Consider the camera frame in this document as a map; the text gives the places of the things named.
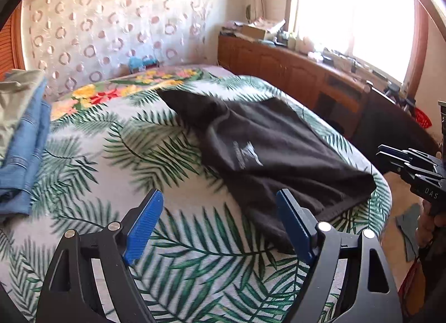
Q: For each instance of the blue-grey cloth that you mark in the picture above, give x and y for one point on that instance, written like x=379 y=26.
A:
x=409 y=229

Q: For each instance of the leaf print bedspread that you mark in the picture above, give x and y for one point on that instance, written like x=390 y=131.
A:
x=104 y=155

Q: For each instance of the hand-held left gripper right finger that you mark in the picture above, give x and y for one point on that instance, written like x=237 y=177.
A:
x=294 y=225

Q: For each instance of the blue plush toy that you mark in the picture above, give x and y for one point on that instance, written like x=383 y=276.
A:
x=137 y=64

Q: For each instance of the bright window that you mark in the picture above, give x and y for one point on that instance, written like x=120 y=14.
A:
x=352 y=9

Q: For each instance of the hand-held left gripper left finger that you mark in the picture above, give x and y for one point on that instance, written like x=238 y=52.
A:
x=146 y=218

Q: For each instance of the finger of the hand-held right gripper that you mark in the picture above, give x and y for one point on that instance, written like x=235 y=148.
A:
x=397 y=153
x=390 y=162

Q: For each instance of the person's dark clothing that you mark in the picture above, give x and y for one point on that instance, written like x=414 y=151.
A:
x=428 y=288

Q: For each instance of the long wooden cabinet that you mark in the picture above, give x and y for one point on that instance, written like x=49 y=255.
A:
x=278 y=68

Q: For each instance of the khaki pants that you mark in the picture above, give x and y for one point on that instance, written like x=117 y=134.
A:
x=14 y=100

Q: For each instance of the blue jeans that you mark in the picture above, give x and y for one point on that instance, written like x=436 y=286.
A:
x=24 y=155

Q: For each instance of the black pants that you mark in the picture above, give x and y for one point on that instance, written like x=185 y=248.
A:
x=271 y=155

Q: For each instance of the white bottle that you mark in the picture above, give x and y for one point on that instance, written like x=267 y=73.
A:
x=292 y=41

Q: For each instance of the slatted wooden door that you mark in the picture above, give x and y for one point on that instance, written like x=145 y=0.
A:
x=14 y=51

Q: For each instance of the open cardboard box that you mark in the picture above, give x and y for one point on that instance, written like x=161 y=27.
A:
x=259 y=30

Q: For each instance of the person's right hand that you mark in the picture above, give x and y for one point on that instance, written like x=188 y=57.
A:
x=427 y=230

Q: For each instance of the red plastic basket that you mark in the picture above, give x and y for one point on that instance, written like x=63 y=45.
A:
x=423 y=117

